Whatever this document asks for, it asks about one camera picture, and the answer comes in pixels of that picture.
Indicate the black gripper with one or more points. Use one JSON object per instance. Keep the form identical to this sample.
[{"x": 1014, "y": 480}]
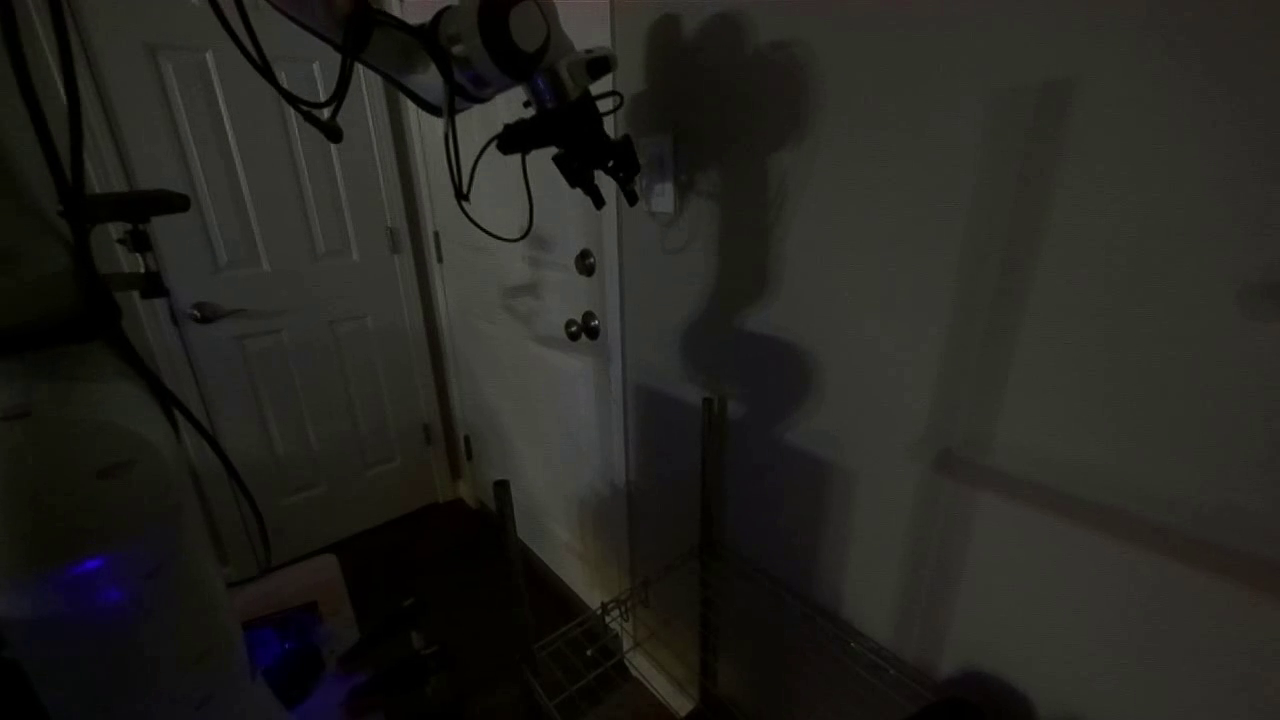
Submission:
[{"x": 565, "y": 121}]

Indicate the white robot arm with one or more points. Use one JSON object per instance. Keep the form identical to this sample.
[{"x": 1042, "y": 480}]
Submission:
[{"x": 453, "y": 46}]

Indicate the white robot base cart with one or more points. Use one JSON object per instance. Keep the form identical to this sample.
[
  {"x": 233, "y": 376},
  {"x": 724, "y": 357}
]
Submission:
[{"x": 107, "y": 563}]

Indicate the round metal door knob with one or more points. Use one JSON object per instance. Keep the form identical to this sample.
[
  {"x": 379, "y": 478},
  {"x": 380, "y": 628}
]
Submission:
[
  {"x": 580, "y": 327},
  {"x": 586, "y": 263}
]

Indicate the white door with deadbolt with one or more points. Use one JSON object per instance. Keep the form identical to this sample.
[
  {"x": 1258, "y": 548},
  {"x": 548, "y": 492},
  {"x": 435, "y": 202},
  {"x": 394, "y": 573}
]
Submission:
[{"x": 533, "y": 372}]

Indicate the white panelled door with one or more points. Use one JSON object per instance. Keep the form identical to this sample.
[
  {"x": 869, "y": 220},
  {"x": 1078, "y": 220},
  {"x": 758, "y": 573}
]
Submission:
[{"x": 293, "y": 283}]

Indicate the white wall light switch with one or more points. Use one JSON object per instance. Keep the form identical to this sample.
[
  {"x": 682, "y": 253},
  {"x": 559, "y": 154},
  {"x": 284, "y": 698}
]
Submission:
[{"x": 663, "y": 197}]

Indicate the black camera stand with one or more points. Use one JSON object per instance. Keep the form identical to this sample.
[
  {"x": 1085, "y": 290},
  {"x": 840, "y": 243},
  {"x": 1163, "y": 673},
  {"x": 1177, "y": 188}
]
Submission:
[{"x": 125, "y": 233}]

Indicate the wooden wall rail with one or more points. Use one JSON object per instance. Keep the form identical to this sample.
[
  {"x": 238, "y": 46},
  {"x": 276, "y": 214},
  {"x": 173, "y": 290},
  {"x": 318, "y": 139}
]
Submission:
[{"x": 1106, "y": 512}]

